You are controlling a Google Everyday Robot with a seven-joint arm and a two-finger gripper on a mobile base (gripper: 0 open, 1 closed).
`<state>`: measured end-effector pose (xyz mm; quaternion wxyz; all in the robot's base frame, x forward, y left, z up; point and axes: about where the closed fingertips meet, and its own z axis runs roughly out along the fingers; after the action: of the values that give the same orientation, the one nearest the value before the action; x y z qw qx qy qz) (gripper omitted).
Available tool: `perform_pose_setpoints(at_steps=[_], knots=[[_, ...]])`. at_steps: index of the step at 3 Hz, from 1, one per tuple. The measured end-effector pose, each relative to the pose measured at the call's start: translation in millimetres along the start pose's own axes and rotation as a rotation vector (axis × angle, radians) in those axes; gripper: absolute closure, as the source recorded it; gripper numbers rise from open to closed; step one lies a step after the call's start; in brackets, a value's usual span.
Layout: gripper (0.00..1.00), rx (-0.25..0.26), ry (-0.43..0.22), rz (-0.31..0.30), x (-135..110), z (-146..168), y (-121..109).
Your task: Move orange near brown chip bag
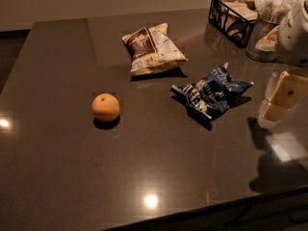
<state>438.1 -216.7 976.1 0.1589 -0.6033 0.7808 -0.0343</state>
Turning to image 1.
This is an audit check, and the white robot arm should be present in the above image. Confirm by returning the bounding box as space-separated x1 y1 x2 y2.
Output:
258 0 308 129

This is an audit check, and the black wire napkin basket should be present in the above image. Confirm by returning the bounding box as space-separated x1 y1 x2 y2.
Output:
209 0 257 48

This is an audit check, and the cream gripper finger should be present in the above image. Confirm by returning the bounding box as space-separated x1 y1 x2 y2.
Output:
271 68 308 109
258 101 290 129

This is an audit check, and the brown chip bag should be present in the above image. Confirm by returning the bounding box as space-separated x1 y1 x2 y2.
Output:
122 23 188 76

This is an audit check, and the metal cup with utensils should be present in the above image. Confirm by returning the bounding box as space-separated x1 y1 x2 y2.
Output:
245 0 296 63

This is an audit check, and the orange fruit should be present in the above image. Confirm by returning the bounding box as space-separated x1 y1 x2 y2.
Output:
91 93 120 122

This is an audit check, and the blue chip bag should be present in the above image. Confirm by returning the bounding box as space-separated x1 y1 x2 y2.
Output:
170 63 254 122

